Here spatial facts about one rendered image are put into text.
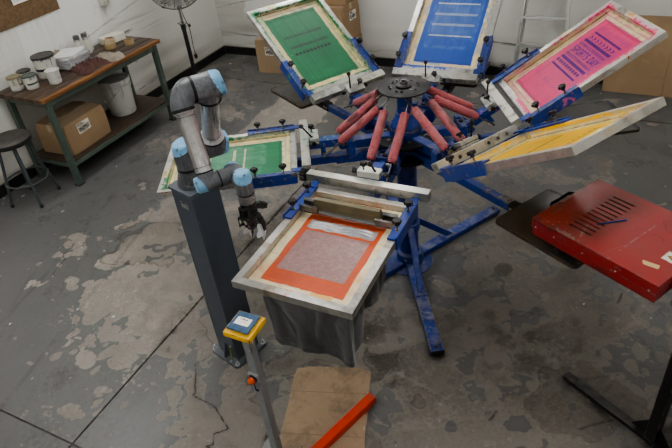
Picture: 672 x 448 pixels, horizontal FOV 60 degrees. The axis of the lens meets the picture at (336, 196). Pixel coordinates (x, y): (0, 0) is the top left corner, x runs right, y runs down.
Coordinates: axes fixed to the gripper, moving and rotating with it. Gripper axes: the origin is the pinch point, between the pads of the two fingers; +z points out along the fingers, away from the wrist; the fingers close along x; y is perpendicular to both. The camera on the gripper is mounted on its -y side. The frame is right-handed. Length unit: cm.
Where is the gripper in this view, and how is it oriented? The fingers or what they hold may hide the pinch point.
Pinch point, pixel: (258, 234)
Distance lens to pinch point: 267.6
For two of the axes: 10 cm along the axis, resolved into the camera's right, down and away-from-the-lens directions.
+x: 8.9, 1.8, -4.2
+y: -4.5, 5.4, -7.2
